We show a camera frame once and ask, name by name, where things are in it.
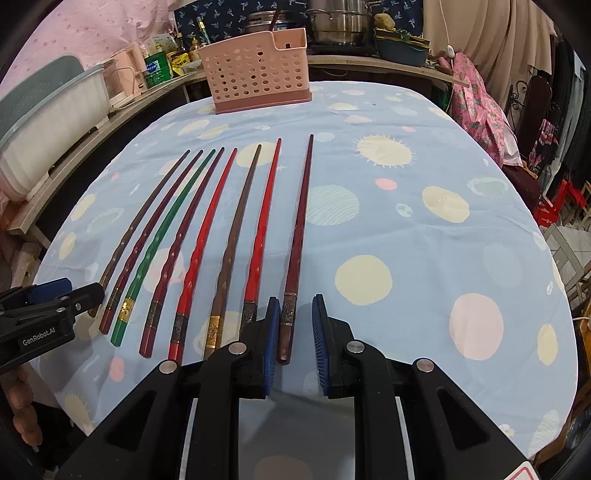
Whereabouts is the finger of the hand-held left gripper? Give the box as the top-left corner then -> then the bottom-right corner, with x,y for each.
0,282 -> 105,325
0,278 -> 74,308

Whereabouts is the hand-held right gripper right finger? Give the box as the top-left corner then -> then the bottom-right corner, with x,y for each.
312,294 -> 532,480

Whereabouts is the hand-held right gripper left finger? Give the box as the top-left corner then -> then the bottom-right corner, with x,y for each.
55,296 -> 281,480

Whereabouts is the green chopstick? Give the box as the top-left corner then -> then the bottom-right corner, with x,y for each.
110,148 -> 217,347

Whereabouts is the red chopstick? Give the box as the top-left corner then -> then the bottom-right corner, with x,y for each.
167,147 -> 238,365
239,137 -> 283,335

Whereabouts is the maroon chopstick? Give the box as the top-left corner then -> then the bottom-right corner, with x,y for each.
139,147 -> 226,358
99,149 -> 205,332
276,134 -> 315,365

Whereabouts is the brown chopstick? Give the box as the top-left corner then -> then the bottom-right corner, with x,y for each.
203,144 -> 263,361
88,148 -> 191,318

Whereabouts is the pink perforated utensil holder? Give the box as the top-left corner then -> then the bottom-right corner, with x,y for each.
199,28 -> 313,115

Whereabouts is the person's left hand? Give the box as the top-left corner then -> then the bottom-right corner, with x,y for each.
0,366 -> 43,448

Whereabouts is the light blue dotted tablecloth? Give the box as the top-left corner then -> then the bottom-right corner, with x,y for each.
30,80 -> 580,480

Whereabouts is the white dish drainer box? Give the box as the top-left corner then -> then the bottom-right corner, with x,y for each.
0,62 -> 114,204

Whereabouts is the grey green drainer lid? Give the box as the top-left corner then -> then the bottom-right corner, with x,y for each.
0,55 -> 86,139

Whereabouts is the pink kettle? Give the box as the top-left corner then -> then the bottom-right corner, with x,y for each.
108,44 -> 148,104

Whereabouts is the pink dotted sheet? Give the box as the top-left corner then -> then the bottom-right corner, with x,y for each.
9,0 -> 178,88

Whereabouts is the black metal chair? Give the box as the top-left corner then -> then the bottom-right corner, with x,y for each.
502,74 -> 555,208

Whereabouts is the red plastic stool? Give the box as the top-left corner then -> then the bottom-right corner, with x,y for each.
538,178 -> 585,227

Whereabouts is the pink floral cloth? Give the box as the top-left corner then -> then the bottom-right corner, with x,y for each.
450,52 -> 525,167

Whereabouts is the black induction cooker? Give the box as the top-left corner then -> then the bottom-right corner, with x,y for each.
307,43 -> 377,57

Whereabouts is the blue basin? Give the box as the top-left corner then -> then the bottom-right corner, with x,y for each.
374,28 -> 430,68

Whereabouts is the navy printed cloth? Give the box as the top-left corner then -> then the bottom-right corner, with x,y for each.
173,0 -> 426,47

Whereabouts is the steel rice cooker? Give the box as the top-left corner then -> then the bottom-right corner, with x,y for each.
245,11 -> 289,36

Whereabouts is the large steel stockpot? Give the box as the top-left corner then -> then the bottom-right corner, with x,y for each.
307,0 -> 372,47

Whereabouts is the beige curtain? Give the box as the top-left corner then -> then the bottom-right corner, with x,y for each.
422,0 -> 557,112

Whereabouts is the row of hanging clothes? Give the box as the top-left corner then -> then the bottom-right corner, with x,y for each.
526,28 -> 591,185

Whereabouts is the white cable with switch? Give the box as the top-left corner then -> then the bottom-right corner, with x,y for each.
436,0 -> 458,59

